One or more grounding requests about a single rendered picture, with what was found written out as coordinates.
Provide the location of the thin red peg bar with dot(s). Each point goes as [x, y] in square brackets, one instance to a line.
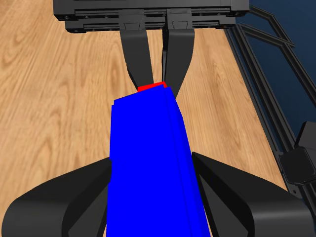
[150, 86]

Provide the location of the blue hollow socket block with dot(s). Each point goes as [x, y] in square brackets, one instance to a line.
[148, 160]

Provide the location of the black mounting block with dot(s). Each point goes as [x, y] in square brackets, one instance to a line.
[296, 165]

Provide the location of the black table frame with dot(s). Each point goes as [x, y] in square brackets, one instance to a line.
[256, 86]

